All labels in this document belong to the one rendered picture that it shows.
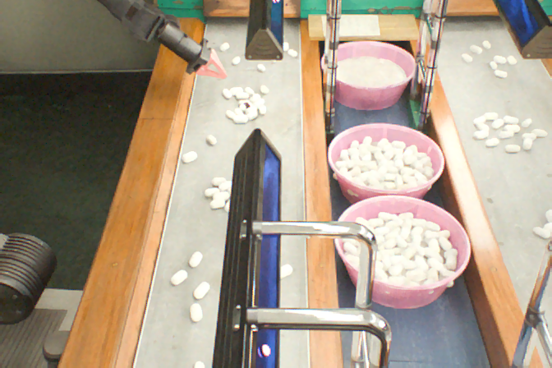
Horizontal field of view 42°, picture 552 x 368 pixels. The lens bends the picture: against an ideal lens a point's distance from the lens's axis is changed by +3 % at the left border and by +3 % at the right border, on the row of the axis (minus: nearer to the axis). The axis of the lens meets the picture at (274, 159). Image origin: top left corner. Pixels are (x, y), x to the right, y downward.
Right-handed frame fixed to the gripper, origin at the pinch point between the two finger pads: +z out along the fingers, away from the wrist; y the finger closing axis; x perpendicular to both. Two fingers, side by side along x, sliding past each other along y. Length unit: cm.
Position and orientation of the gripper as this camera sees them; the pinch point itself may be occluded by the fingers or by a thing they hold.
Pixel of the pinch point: (223, 75)
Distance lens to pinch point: 186.7
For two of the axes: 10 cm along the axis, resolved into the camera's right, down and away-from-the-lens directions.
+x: -6.5, 6.0, 4.6
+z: 7.6, 5.3, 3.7
